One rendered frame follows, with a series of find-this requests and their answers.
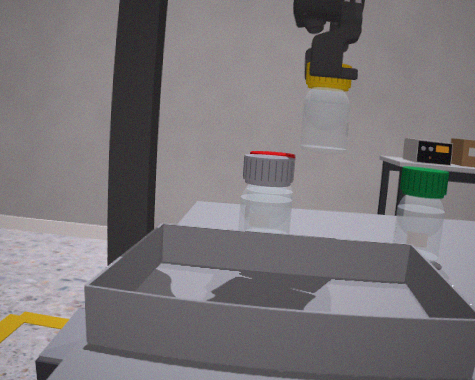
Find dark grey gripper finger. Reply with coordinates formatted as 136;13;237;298
309;0;362;80
305;22;349;80

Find clear bottle with grey cap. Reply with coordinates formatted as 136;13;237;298
238;154;295;235

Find clear glass bottle with yellow cap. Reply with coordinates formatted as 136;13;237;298
300;62;351;154

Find grey tray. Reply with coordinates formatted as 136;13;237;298
84;223;475;379

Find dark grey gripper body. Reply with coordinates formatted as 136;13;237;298
293;0;355;34

